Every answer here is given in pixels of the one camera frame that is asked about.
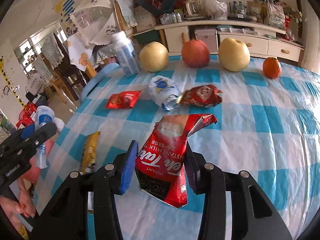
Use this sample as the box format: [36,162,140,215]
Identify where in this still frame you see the dining table with floral cloth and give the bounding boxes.
[66,29,118,79]

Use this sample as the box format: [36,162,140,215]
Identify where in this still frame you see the dark red snack wrapper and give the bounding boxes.
[177,85,222,108]

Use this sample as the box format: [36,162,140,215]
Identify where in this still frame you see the person left hand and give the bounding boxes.
[0,177,36,231]

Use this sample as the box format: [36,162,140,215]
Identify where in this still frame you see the white tv cabinet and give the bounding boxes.
[154,20,304,63]

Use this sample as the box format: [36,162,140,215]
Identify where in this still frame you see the small orange tangerine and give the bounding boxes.
[263,57,282,79]

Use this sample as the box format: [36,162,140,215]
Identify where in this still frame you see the white blue plastic bag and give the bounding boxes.
[35,106,56,169]

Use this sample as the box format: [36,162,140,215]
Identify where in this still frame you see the blue white checkered tablecloth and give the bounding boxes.
[34,56,319,238]

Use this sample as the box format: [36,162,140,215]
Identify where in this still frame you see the small yellow pear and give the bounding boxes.
[218,38,251,72]

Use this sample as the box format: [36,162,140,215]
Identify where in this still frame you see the red candy wrapper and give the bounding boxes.
[105,90,141,109]

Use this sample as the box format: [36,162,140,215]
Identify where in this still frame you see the dark wooden dining chair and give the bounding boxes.
[41,33,86,101]

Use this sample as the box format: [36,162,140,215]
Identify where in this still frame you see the white blue milk pouch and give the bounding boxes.
[149,75,182,111]

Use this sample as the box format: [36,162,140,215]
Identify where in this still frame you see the red gift boxes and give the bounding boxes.
[16,102,37,129]

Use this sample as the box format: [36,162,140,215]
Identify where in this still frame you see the red instant milk tea bag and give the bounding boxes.
[136,114,217,208]

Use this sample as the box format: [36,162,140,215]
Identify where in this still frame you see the white milk bottle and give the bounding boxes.
[111,31,141,76]

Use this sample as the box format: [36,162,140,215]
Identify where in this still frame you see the red apple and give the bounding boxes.
[182,40,210,68]

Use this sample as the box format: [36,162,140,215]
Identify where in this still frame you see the white mesh food cover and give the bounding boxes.
[71,0,118,46]

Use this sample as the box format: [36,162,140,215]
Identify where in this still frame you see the clear plastic bag on cabinet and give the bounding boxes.
[203,0,228,20]

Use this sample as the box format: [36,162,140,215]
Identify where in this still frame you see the giraffe height chart sticker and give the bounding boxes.
[1,56,25,108]

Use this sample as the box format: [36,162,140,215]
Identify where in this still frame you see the pink storage box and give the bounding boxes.
[195,26,218,52]

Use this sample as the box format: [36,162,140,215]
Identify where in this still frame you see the yellow black snack bar wrapper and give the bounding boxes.
[79,131,100,174]

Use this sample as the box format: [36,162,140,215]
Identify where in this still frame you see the pink plastic trash bucket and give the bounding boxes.
[19,137,56,184]

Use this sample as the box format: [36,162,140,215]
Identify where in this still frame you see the white electric kettle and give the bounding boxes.
[184,0,203,20]

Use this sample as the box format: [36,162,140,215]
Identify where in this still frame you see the large yellow pear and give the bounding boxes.
[139,42,169,73]

